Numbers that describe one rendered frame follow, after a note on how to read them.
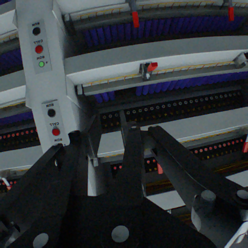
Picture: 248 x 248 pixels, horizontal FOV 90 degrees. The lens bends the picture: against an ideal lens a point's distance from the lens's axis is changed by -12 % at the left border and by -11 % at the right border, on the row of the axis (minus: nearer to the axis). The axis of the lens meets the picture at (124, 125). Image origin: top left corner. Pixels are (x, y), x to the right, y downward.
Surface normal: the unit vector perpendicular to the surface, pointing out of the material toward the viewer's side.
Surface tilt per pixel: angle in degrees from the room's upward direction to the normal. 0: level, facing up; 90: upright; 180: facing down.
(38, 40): 90
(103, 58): 109
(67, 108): 90
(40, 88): 90
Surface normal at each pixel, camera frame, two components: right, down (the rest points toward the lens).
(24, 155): -0.03, -0.18
